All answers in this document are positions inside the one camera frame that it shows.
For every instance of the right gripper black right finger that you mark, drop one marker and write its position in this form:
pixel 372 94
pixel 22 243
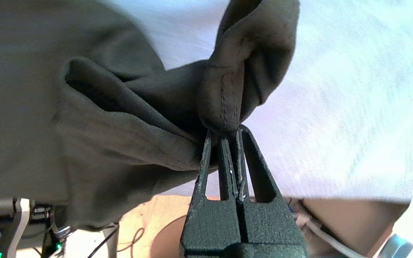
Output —
pixel 267 222

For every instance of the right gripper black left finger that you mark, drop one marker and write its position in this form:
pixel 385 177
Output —
pixel 210 222

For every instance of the black printed t-shirt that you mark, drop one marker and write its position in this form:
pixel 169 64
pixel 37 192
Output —
pixel 31 107

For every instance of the blue bed sheet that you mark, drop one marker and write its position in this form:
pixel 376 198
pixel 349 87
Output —
pixel 353 107

